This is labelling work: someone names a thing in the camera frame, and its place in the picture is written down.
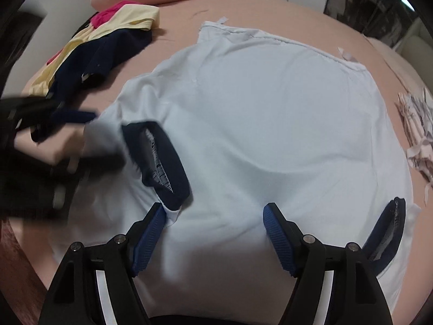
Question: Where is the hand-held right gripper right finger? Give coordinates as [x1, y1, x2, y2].
[263, 202, 393, 325]

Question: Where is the light blue t-shirt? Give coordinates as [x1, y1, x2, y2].
[51, 17, 422, 325]

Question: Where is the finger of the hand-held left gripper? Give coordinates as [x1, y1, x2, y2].
[49, 109, 99, 125]
[73, 154, 126, 175]

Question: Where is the pink bed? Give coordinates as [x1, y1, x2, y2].
[14, 0, 433, 325]

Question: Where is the navy garment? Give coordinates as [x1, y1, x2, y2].
[47, 29, 153, 92]

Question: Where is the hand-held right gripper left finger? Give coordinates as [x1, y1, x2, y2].
[39, 202, 169, 325]

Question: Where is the dark patterned curtain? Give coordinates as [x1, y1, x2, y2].
[323, 0, 418, 53]

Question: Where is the pile of colourful clothes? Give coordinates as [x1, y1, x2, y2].
[29, 3, 161, 97]

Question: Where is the pale pink blanket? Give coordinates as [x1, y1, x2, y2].
[365, 35, 433, 92]

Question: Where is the magenta garment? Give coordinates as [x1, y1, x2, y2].
[45, 2, 131, 65]

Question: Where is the pink white printed garment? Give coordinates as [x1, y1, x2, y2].
[396, 86, 433, 207]

